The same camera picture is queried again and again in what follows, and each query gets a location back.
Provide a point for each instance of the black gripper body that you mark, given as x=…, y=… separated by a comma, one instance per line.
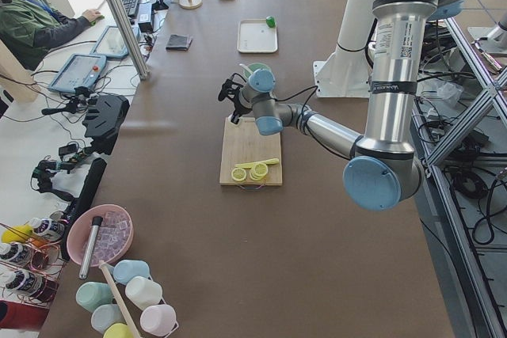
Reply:
x=239, y=105

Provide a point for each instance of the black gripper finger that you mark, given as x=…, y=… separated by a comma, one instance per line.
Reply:
x=235, y=119

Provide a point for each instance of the white ceramic spoon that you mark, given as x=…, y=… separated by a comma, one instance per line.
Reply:
x=246, y=70

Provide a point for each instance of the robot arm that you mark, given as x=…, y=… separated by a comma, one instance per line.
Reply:
x=381, y=167

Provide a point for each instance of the mint green bowl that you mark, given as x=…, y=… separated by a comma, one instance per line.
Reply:
x=258, y=66

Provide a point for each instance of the pink bowl of ice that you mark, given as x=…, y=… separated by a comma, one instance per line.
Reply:
x=114, y=236

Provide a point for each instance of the wooden cutting board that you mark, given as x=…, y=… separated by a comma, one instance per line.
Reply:
x=243, y=143

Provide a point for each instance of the yellow plastic knife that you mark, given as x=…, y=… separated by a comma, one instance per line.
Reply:
x=250, y=165

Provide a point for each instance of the lower lemon slice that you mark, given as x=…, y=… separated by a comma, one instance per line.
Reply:
x=238, y=174

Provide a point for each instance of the upper lemon slice stack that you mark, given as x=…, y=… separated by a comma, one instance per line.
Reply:
x=258, y=172

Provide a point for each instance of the green lime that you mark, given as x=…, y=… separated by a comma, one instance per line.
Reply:
x=270, y=21

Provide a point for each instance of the cream rabbit serving tray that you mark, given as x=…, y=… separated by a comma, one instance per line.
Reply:
x=256, y=37

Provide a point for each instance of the grey folded cloth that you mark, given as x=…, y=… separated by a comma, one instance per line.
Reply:
x=179, y=42

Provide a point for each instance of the far blue teach pendant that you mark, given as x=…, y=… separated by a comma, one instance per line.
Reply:
x=110, y=44

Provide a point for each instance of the blue teach pendant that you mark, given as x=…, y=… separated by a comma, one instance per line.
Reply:
x=110, y=44
x=78, y=71

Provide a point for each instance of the black handheld controller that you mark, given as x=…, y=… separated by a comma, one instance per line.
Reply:
x=77, y=102

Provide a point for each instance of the near blue teach pendant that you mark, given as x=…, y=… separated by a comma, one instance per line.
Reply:
x=78, y=71

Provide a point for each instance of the long black bar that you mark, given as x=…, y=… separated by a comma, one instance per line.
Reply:
x=84, y=201

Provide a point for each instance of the steel muddler black tip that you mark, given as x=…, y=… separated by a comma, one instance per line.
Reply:
x=88, y=254

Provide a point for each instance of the light blue cup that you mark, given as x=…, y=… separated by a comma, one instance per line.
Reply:
x=126, y=270

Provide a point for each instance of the white cup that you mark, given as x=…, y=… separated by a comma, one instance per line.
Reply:
x=143, y=292

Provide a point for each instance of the pink cup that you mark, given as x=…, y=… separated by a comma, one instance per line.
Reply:
x=158, y=320

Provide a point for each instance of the seated person green shirt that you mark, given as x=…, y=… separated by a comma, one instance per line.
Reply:
x=32, y=28

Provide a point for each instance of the mint green cup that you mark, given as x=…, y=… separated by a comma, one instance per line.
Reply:
x=91, y=295

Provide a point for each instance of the pale blue cup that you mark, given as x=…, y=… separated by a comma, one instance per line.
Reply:
x=105, y=316

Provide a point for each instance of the yellow cup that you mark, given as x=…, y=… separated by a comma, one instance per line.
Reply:
x=118, y=330

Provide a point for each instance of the yellow lemon toy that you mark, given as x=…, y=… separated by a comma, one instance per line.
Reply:
x=19, y=234

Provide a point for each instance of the tea bottle middle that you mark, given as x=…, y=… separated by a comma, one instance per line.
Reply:
x=16, y=253

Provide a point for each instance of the tea bottle bottom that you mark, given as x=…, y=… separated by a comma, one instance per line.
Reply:
x=22, y=282

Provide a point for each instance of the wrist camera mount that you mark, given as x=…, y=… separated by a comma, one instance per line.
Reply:
x=230, y=89

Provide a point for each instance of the aluminium frame post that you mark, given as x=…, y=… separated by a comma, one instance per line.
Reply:
x=123, y=24

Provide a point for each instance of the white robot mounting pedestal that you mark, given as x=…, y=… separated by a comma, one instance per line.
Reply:
x=346, y=72

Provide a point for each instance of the copper wire bottle rack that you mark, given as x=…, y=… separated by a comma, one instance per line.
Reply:
x=45, y=262

